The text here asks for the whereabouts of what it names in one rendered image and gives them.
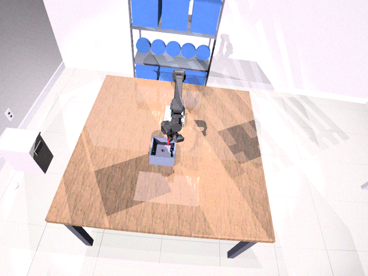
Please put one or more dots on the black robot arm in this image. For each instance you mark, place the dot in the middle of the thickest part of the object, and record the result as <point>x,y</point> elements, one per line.
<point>176,105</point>

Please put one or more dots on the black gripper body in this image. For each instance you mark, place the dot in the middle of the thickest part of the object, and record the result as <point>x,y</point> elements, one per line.
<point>176,136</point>

